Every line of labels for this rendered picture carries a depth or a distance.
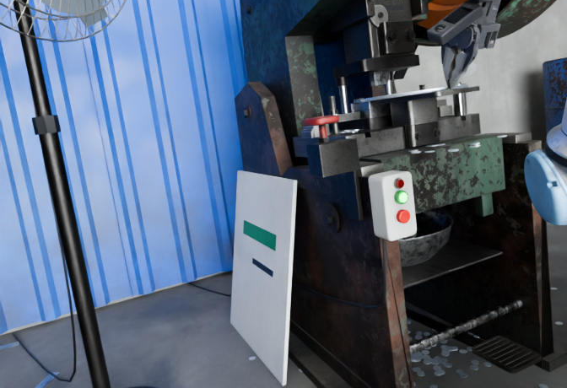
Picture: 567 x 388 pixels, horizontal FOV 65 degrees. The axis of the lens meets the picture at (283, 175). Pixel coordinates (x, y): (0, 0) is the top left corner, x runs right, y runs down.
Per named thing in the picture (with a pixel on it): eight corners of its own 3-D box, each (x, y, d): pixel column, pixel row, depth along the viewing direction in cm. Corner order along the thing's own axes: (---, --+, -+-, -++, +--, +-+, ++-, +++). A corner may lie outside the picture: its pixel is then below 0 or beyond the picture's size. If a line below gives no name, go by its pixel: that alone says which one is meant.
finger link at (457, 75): (474, 90, 104) (486, 51, 99) (456, 93, 101) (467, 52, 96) (464, 86, 106) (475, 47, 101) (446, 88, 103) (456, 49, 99)
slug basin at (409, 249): (483, 253, 126) (479, 219, 125) (386, 286, 113) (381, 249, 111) (403, 231, 157) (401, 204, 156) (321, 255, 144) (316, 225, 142)
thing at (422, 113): (486, 140, 106) (482, 83, 104) (441, 149, 100) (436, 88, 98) (414, 140, 128) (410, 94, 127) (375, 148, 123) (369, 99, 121)
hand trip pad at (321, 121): (345, 149, 94) (341, 114, 93) (321, 154, 91) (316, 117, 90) (329, 149, 100) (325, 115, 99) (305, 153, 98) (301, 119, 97)
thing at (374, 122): (427, 120, 127) (426, 109, 126) (369, 129, 119) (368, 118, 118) (391, 121, 141) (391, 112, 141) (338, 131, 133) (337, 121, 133)
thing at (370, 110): (413, 110, 127) (412, 94, 127) (370, 117, 122) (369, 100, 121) (393, 112, 136) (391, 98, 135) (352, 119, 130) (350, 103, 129)
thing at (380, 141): (482, 133, 125) (480, 112, 125) (348, 160, 108) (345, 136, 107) (410, 135, 153) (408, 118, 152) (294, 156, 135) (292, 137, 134)
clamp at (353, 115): (364, 129, 123) (360, 92, 122) (311, 137, 117) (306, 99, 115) (353, 129, 129) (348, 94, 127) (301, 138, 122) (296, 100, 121)
